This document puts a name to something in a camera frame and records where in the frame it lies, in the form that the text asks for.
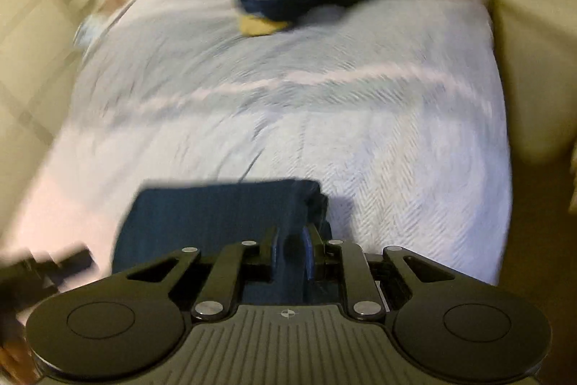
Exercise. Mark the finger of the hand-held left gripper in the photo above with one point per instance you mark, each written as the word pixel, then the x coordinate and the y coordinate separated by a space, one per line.
pixel 74 263

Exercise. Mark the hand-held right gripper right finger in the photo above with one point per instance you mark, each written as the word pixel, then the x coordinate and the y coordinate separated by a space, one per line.
pixel 309 254

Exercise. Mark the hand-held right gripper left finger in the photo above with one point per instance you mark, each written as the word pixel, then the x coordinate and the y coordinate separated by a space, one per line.
pixel 272 254

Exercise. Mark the dark blue jeans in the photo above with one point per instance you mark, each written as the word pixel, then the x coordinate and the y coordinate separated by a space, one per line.
pixel 203 218

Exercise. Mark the pink and grey blanket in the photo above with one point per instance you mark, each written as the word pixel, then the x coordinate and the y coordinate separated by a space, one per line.
pixel 351 114

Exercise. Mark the cream wardrobe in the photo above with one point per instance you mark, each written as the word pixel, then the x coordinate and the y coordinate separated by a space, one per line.
pixel 40 19

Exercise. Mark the cream upholstered furniture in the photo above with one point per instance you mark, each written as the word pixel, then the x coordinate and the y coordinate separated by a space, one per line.
pixel 536 64

